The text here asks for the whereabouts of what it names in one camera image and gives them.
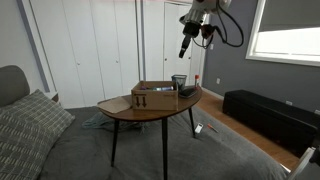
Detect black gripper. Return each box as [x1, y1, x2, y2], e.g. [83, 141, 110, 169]
[181, 20, 202, 52]

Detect black mesh pen basket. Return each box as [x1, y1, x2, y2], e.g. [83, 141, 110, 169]
[171, 73, 188, 93]

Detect brown cardboard box with arrows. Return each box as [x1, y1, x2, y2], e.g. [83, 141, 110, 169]
[130, 80, 180, 112]

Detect orange capped pen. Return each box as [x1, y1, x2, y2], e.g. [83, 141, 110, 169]
[207, 123, 220, 134]

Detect flat cardboard sheet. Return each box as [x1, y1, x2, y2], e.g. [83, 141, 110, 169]
[96, 95, 132, 114]

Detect white framed room door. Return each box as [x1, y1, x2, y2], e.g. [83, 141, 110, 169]
[162, 0, 211, 88]

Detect black stapler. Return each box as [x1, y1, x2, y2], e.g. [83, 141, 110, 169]
[178, 85, 199, 99]

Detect white bifold closet door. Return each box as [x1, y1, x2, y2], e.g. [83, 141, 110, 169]
[89, 0, 140, 100]
[29, 0, 106, 109]

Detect round wooden table black legs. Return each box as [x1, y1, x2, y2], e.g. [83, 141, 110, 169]
[97, 85, 204, 180]

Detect small white rectangular device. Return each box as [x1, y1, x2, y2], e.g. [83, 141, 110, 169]
[194, 122, 204, 135]

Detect white framed window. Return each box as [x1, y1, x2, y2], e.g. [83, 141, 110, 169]
[245, 0, 320, 67]

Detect grey window blind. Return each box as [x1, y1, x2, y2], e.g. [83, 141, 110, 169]
[258, 0, 320, 33]

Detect black storage bench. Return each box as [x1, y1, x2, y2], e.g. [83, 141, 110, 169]
[222, 89, 319, 158]

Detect teal crumpled blanket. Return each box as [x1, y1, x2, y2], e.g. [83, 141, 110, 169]
[81, 111, 148, 133]

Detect grey upholstered headboard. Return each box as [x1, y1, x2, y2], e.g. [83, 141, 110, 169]
[0, 64, 31, 108]

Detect grey patterned pillow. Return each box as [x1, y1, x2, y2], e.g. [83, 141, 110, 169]
[0, 88, 76, 180]

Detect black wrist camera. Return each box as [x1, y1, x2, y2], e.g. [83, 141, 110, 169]
[199, 23, 216, 41]

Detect black looping wrist cable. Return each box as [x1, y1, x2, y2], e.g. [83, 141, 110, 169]
[193, 0, 245, 50]

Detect white camera stand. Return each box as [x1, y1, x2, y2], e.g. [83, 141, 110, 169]
[286, 136, 320, 180]

